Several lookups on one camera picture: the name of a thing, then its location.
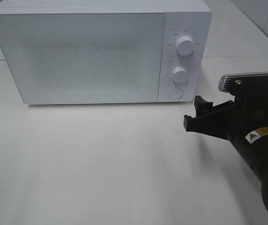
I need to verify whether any lower white timer knob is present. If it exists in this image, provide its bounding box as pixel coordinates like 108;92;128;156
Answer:
171;67;189;83

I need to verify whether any upper white power knob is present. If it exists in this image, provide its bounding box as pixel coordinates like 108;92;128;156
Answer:
175;34;195;56

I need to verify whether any white microwave door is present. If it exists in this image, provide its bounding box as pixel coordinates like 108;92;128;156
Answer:
0;13;165;105

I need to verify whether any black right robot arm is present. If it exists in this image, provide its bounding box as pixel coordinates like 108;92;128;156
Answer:
183;95;268;211

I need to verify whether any white microwave oven body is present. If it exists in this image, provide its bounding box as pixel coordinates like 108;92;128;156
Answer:
0;0;212;104

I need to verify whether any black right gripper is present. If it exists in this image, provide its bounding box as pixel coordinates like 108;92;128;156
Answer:
183;96;268;145

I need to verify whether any round white door button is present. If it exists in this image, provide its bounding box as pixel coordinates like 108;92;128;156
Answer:
169;88;183;99

